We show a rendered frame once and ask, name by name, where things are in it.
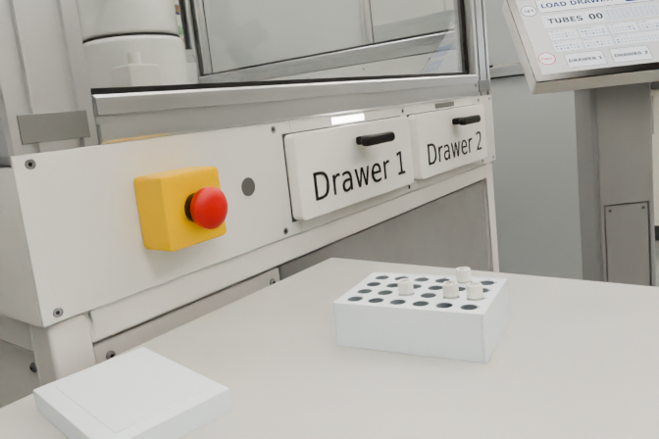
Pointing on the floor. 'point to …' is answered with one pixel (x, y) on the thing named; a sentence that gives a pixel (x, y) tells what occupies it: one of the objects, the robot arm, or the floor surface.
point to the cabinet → (262, 277)
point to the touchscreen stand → (616, 183)
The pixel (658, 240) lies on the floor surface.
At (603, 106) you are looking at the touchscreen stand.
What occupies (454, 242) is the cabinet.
